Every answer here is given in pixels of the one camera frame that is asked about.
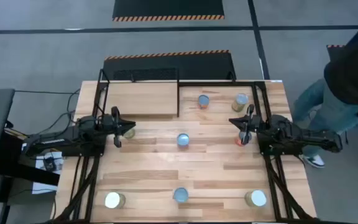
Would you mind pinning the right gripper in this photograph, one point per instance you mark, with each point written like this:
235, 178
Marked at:
253, 124

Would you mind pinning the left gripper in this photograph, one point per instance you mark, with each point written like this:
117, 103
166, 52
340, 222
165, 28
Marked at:
112, 124

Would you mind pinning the large green can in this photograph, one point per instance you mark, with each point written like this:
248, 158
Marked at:
130, 134

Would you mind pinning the small red orange can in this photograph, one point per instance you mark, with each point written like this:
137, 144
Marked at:
238, 142

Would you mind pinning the large yellow-green can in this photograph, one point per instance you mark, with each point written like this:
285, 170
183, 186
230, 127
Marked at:
241, 99

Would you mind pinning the small teal orange can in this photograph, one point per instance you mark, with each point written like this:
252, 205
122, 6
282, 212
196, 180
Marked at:
203, 100

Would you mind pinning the small pink colourful can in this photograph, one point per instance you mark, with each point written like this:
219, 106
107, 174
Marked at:
183, 139

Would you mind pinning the pink orange fruit can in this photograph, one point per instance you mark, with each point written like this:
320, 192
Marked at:
256, 198

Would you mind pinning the green can with red print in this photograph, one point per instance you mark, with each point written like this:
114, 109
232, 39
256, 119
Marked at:
181, 194

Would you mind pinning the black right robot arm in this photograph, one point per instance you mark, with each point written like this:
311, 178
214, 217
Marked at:
306, 138

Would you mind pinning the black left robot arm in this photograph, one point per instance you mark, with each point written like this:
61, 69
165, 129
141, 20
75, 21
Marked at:
61, 138

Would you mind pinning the wooden shelf board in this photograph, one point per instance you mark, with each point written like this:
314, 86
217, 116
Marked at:
141, 99

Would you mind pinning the black mesh panel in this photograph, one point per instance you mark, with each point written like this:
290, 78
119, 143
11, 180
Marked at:
145, 74

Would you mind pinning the black mat with striped edge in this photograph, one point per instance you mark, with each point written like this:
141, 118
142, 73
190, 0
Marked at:
331, 53
166, 7
197, 67

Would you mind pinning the green pears can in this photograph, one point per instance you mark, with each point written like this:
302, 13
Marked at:
113, 200

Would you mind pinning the small black device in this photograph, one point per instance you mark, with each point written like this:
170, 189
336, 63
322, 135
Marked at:
50, 163

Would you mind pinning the person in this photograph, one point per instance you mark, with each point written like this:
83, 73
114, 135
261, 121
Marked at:
331, 105

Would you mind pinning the white paper sheet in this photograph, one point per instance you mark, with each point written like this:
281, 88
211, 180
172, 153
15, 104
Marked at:
42, 188

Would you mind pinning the dark equipment stand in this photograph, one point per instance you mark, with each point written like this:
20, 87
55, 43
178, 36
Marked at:
17, 168

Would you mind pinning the black metal table frame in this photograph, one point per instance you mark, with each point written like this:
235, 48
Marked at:
216, 83

